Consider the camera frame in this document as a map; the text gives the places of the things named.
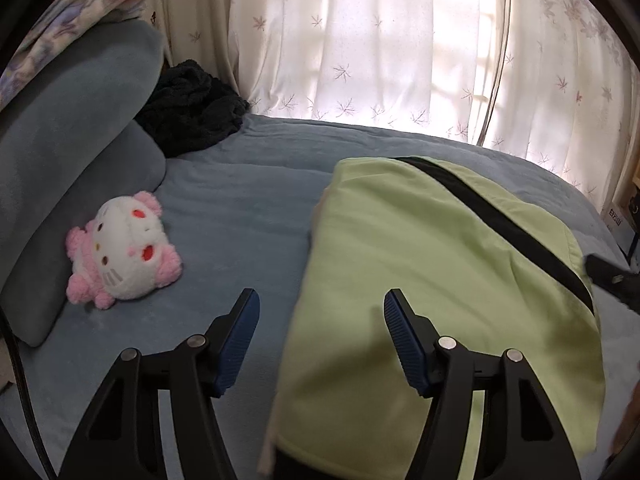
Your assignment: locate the black cable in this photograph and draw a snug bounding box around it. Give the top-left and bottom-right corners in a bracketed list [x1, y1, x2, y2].
[0, 305, 56, 480]

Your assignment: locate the pink and white plush cat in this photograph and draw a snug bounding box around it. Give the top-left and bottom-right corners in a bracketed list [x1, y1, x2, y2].
[65, 190, 183, 309]

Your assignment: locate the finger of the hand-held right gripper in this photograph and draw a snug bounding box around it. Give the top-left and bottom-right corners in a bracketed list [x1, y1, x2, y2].
[585, 254, 640, 317]

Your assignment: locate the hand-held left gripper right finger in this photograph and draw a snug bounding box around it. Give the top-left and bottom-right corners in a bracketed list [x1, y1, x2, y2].
[384, 288, 581, 480]

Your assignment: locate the black fuzzy cloth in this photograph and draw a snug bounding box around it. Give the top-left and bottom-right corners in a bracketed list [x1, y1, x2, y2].
[134, 59, 251, 158]

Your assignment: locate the white printed box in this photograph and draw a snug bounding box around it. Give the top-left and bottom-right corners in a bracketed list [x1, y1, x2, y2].
[602, 195, 640, 261]

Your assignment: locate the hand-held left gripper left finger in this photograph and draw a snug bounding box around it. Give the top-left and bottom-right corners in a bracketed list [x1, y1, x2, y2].
[60, 288, 261, 480]

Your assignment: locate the green and black hooded jacket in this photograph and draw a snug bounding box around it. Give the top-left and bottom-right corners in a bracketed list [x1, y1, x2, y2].
[272, 156, 607, 480]

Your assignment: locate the purple floral blanket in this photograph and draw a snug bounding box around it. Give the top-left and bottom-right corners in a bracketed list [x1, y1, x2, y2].
[0, 0, 181, 111]

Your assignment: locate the folded cream puffer jacket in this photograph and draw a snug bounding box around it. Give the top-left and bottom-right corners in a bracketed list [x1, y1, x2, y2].
[257, 187, 333, 476]

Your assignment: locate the white leaf print curtain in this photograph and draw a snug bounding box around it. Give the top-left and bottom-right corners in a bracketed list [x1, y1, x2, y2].
[150, 0, 508, 148]
[480, 0, 640, 206]

